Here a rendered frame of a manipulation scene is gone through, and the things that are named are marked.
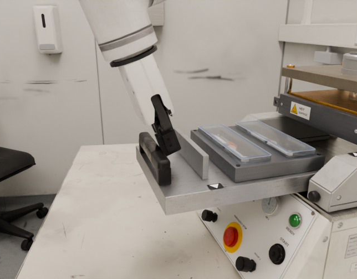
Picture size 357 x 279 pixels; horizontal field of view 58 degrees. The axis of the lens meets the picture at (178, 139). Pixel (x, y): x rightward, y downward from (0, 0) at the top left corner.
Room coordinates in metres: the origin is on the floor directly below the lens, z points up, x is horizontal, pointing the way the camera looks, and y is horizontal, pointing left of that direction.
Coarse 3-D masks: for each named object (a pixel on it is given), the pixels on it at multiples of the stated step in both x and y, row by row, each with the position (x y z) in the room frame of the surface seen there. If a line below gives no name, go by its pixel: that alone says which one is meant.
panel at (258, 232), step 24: (240, 216) 0.57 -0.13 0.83; (264, 216) 0.52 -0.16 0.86; (288, 216) 0.47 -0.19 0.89; (312, 216) 0.44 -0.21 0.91; (216, 240) 0.59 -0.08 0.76; (240, 240) 0.53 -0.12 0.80; (264, 240) 0.49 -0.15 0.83; (288, 240) 0.45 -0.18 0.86; (264, 264) 0.46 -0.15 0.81; (288, 264) 0.42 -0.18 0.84
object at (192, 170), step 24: (192, 144) 0.50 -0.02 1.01; (144, 168) 0.53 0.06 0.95; (192, 168) 0.50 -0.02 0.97; (216, 168) 0.50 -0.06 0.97; (168, 192) 0.41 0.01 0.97; (192, 192) 0.41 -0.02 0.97; (216, 192) 0.42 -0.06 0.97; (240, 192) 0.43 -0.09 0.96; (264, 192) 0.45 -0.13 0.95; (288, 192) 0.46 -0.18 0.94
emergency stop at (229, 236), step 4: (228, 228) 0.56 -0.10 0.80; (232, 228) 0.56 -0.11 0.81; (228, 232) 0.56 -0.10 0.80; (232, 232) 0.55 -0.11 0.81; (236, 232) 0.55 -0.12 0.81; (224, 236) 0.56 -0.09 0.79; (228, 236) 0.55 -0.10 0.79; (232, 236) 0.54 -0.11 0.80; (236, 236) 0.54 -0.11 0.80; (224, 240) 0.56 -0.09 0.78; (228, 240) 0.55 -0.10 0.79; (232, 240) 0.54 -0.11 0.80; (236, 240) 0.54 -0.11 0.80; (228, 244) 0.54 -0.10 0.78; (232, 244) 0.54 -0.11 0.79
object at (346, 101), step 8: (304, 96) 0.66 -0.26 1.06; (312, 96) 0.66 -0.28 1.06; (320, 96) 0.66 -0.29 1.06; (328, 96) 0.66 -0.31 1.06; (336, 96) 0.66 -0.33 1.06; (344, 96) 0.66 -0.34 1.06; (352, 96) 0.63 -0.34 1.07; (328, 104) 0.60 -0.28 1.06; (336, 104) 0.59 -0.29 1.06; (344, 104) 0.59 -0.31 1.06; (352, 104) 0.59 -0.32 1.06; (352, 112) 0.54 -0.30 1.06
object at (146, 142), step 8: (144, 136) 0.55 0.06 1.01; (144, 144) 0.52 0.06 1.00; (152, 144) 0.50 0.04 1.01; (144, 152) 0.57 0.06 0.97; (152, 152) 0.47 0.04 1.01; (160, 152) 0.47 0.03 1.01; (152, 160) 0.47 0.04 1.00; (160, 160) 0.44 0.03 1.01; (168, 160) 0.44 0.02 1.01; (160, 168) 0.43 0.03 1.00; (168, 168) 0.44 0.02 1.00; (160, 176) 0.43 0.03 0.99; (168, 176) 0.44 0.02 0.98; (160, 184) 0.43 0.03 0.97
